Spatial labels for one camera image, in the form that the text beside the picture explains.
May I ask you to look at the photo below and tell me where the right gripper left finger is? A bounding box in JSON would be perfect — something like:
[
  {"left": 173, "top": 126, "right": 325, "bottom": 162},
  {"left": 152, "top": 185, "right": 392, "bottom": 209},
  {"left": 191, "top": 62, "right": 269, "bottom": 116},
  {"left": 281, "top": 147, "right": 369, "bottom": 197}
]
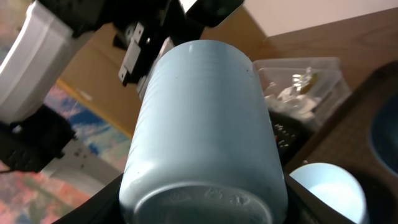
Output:
[{"left": 54, "top": 174, "right": 124, "bottom": 224}]

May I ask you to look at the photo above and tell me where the white tissue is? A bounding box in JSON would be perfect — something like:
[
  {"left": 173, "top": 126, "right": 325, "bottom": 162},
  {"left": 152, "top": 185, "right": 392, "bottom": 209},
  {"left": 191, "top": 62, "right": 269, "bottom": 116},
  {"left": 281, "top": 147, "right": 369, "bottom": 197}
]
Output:
[{"left": 264, "top": 87, "right": 317, "bottom": 122}]

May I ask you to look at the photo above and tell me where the spilled white rice pile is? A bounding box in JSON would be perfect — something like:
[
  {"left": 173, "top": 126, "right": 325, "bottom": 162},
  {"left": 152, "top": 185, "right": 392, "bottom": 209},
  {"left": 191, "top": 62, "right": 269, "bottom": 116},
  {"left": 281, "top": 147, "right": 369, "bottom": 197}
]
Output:
[{"left": 273, "top": 124, "right": 296, "bottom": 149}]

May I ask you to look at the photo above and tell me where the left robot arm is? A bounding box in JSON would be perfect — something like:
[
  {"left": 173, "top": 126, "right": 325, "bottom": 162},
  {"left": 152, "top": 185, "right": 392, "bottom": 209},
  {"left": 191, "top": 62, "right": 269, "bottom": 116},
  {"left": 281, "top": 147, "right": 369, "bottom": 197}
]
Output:
[{"left": 1, "top": 0, "right": 205, "bottom": 174}]

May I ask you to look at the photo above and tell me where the clear plastic bin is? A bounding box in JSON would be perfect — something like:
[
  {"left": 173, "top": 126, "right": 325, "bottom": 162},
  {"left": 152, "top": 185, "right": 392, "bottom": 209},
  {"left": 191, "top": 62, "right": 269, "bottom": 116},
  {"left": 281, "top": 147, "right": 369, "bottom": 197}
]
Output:
[{"left": 253, "top": 57, "right": 351, "bottom": 131}]

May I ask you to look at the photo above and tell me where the light blue rice bowl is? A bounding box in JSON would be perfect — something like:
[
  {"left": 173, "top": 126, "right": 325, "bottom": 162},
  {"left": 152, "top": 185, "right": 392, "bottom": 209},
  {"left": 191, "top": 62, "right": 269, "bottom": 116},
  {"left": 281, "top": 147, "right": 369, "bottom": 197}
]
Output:
[{"left": 290, "top": 162, "right": 370, "bottom": 224}]

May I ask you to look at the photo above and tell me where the light blue cup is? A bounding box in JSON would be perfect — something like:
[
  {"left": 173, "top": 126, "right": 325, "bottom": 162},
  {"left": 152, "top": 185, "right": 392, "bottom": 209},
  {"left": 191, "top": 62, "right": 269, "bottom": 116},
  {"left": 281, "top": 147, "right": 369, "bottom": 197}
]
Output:
[{"left": 119, "top": 40, "right": 288, "bottom": 223}]

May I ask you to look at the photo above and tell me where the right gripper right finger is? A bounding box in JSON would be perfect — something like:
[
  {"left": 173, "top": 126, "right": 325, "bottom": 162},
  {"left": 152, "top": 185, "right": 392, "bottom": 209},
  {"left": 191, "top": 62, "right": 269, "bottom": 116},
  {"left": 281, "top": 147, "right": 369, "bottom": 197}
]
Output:
[{"left": 284, "top": 172, "right": 354, "bottom": 224}]

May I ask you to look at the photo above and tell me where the dark blue plate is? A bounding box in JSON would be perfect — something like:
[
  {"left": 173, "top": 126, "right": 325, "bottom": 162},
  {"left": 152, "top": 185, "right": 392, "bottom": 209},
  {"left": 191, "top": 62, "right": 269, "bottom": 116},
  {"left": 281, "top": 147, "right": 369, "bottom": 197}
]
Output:
[{"left": 368, "top": 94, "right": 397, "bottom": 177}]

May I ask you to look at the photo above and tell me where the green snack wrapper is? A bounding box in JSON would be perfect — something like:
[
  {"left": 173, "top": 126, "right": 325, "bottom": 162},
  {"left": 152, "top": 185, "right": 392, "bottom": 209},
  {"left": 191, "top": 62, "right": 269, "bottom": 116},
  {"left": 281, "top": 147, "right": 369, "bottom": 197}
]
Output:
[{"left": 292, "top": 67, "right": 318, "bottom": 96}]

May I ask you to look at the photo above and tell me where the brown serving tray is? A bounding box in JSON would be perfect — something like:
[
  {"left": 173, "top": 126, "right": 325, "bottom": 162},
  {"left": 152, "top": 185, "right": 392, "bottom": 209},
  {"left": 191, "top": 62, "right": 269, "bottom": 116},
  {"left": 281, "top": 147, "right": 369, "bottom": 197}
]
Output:
[{"left": 284, "top": 61, "right": 397, "bottom": 223}]

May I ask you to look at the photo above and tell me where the black plastic tray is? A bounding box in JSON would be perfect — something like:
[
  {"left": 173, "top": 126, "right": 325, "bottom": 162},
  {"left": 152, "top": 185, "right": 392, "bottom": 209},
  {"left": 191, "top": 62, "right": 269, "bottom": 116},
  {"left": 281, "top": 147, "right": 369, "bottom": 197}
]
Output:
[{"left": 269, "top": 111, "right": 313, "bottom": 166}]

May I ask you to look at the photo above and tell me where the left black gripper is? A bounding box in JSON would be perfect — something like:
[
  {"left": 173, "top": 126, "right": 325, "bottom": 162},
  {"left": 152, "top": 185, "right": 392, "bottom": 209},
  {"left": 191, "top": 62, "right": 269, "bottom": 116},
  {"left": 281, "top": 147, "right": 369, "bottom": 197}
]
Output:
[{"left": 113, "top": 0, "right": 205, "bottom": 86}]

